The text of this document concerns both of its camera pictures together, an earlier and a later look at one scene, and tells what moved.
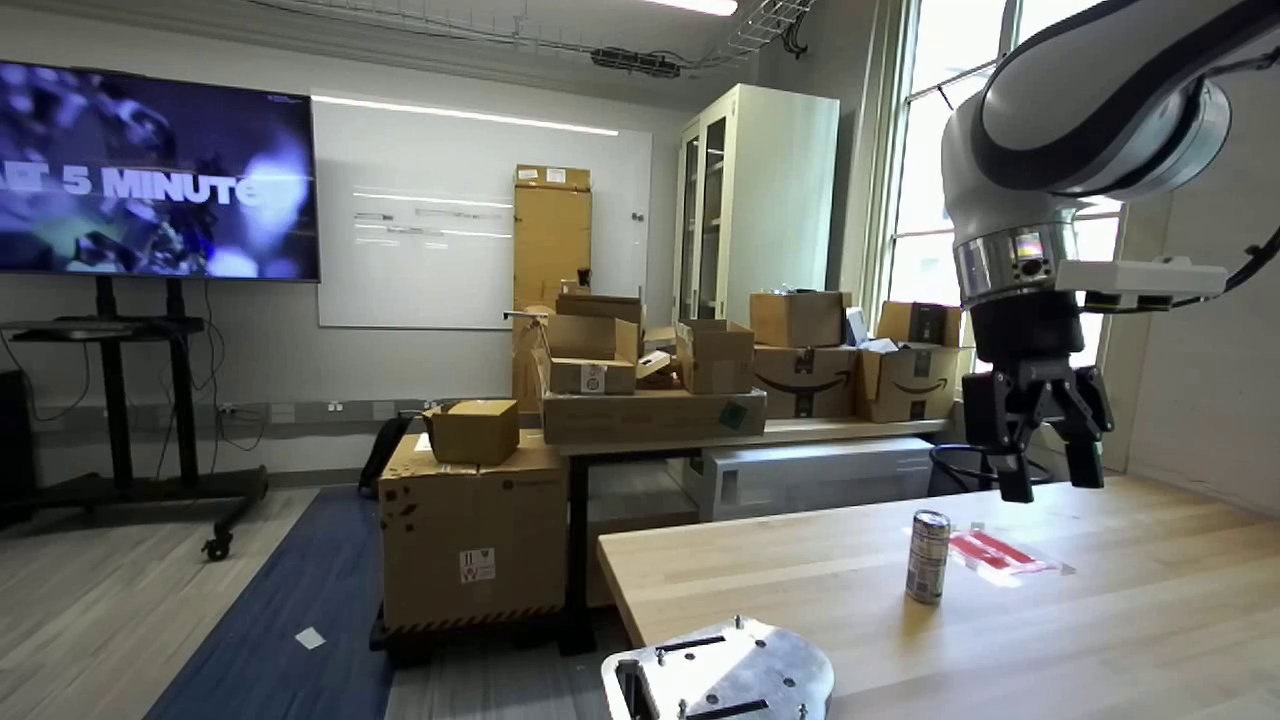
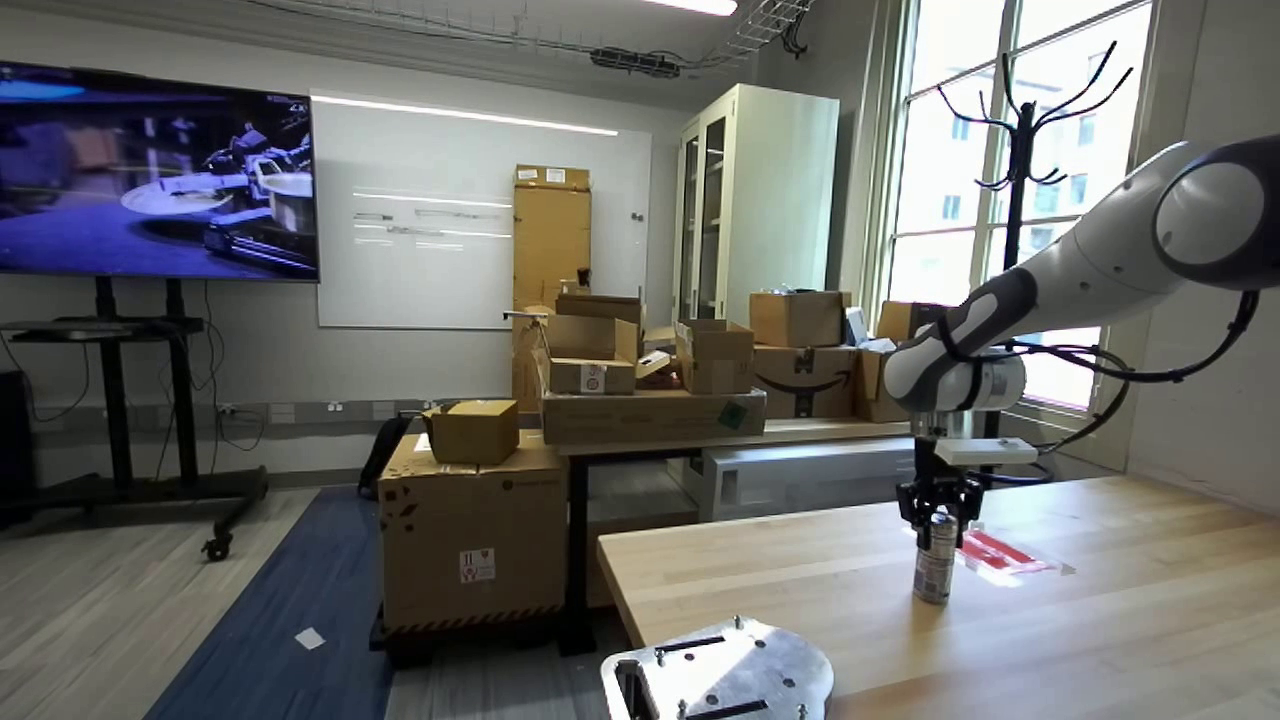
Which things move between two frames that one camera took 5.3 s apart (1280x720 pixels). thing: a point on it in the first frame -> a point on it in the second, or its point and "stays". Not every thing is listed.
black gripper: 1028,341 -> 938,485
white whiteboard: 417,210 stays
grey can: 930,552 stays
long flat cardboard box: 650,416 stays
